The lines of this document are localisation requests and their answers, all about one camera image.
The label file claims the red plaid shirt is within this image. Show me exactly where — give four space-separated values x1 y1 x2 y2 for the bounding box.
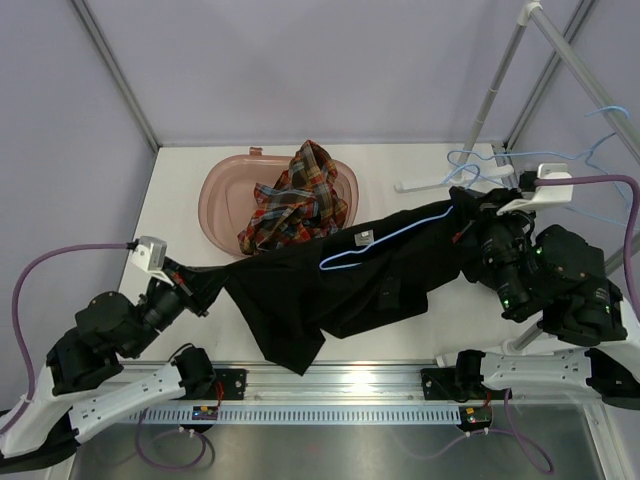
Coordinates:
237 140 349 255

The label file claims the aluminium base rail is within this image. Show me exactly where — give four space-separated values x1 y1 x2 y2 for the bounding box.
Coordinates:
119 360 609 406

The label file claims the white clothes rack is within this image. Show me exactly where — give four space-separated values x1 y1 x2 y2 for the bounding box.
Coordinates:
363 1 639 359

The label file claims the blue hanger holding black shirt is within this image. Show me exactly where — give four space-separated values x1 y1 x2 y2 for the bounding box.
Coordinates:
318 149 481 272

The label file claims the black shirt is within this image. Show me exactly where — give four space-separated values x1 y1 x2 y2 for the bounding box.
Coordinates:
224 197 470 375

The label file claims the aluminium frame post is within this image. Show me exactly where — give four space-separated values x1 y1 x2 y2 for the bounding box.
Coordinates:
502 0 599 152
68 0 162 154

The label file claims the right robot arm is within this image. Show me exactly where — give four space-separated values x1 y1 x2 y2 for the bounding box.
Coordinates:
449 187 639 410

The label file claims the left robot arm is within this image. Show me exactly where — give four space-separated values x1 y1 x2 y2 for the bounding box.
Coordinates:
1 260 226 474

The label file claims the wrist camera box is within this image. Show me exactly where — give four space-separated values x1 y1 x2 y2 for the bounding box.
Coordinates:
129 236 175 287
495 162 576 216

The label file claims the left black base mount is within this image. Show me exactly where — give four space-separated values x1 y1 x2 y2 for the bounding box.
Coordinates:
180 368 247 402

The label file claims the white slotted cable duct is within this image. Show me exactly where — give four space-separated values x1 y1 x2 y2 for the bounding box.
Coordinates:
125 405 462 425

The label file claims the right aluminium frame post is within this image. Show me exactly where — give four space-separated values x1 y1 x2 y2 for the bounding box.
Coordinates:
502 0 599 152

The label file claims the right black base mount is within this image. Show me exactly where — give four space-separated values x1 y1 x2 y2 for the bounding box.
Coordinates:
420 367 506 403

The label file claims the left aluminium frame post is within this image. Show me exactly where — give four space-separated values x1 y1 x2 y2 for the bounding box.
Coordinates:
68 0 162 154

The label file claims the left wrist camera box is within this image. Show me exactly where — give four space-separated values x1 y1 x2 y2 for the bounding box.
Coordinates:
129 236 175 287

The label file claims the pink plastic basin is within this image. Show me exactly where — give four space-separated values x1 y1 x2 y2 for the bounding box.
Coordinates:
199 148 359 258

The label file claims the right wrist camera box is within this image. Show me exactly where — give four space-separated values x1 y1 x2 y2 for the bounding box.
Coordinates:
495 162 576 216

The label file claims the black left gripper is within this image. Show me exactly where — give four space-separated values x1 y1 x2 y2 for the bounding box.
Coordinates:
123 257 234 359

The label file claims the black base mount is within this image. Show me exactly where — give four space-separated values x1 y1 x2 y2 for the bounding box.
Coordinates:
420 367 506 403
180 368 247 402

